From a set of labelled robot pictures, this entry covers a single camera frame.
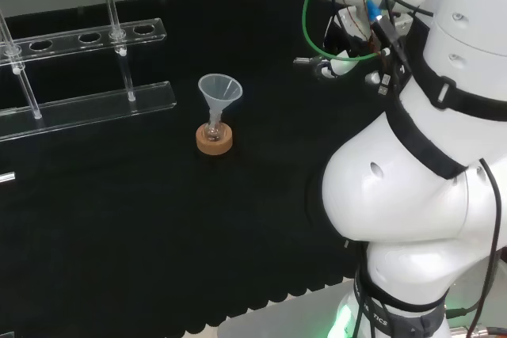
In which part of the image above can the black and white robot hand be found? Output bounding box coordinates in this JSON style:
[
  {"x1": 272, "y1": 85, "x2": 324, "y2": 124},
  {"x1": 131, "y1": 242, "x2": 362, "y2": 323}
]
[{"x1": 292, "y1": 5, "x2": 385, "y2": 86}]

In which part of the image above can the translucent plastic funnel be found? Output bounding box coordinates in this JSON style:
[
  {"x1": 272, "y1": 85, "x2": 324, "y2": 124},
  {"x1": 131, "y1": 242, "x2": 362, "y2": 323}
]
[{"x1": 197, "y1": 73, "x2": 243, "y2": 125}]

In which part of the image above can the clear acrylic funnel stand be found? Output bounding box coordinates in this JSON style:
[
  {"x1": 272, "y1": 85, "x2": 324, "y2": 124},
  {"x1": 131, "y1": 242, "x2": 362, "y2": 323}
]
[{"x1": 0, "y1": 0, "x2": 177, "y2": 142}]

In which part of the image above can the small round-bottom glass flask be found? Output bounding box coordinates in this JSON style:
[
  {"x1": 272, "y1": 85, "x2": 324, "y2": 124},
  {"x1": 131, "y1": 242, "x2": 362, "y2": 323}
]
[{"x1": 203, "y1": 110, "x2": 227, "y2": 142}]

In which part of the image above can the black bench cloth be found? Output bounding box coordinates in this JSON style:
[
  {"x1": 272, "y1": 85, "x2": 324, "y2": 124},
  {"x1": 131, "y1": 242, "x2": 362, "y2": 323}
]
[{"x1": 0, "y1": 0, "x2": 381, "y2": 335}]

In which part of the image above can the green cable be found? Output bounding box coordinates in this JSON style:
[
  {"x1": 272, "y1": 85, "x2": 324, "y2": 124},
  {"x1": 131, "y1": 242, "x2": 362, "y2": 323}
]
[{"x1": 302, "y1": 0, "x2": 392, "y2": 63}]

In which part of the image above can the cork ring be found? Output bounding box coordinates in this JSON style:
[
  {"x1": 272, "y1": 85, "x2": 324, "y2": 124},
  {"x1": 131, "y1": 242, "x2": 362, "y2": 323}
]
[{"x1": 195, "y1": 123, "x2": 234, "y2": 156}]

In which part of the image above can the black cable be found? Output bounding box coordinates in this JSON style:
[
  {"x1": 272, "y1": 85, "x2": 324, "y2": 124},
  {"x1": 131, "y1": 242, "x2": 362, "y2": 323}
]
[{"x1": 447, "y1": 158, "x2": 503, "y2": 338}]

